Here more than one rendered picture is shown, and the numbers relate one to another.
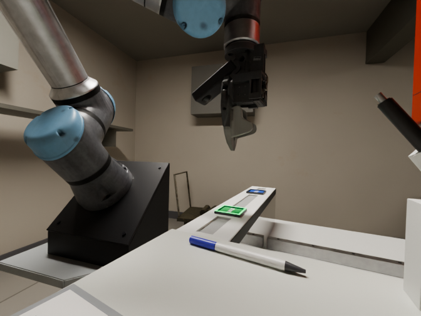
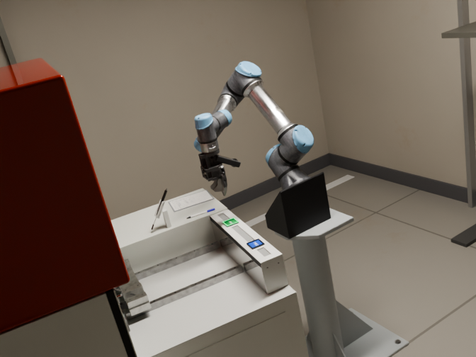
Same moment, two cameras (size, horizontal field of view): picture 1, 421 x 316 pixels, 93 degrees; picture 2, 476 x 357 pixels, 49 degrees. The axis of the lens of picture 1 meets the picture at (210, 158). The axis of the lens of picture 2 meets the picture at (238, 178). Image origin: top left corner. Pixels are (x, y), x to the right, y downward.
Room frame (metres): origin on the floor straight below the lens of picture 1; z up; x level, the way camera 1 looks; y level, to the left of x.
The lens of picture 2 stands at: (2.00, -1.46, 1.95)
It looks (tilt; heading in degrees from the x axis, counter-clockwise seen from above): 21 degrees down; 136
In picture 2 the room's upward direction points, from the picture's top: 13 degrees counter-clockwise
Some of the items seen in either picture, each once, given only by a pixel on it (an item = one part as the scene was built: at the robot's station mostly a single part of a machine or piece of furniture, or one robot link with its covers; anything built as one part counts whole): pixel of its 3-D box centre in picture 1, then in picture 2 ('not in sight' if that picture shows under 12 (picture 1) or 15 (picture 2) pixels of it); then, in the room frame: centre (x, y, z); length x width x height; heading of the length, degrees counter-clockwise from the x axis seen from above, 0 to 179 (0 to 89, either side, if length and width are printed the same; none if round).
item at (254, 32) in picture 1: (242, 41); (210, 146); (0.43, -0.06, 1.33); 0.08 x 0.08 x 0.05
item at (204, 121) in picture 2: (240, 3); (205, 127); (0.43, -0.06, 1.41); 0.09 x 0.08 x 0.11; 99
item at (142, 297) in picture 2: not in sight; (137, 299); (0.40, -0.58, 0.89); 0.08 x 0.03 x 0.03; 65
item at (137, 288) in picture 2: not in sight; (132, 290); (0.33, -0.55, 0.89); 0.08 x 0.03 x 0.03; 65
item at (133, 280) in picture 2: not in sight; (130, 288); (0.26, -0.52, 0.87); 0.36 x 0.08 x 0.03; 155
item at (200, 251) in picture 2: not in sight; (168, 264); (0.22, -0.28, 0.84); 0.50 x 0.02 x 0.03; 65
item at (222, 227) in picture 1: (245, 226); (245, 247); (0.55, -0.10, 0.89); 0.55 x 0.09 x 0.14; 155
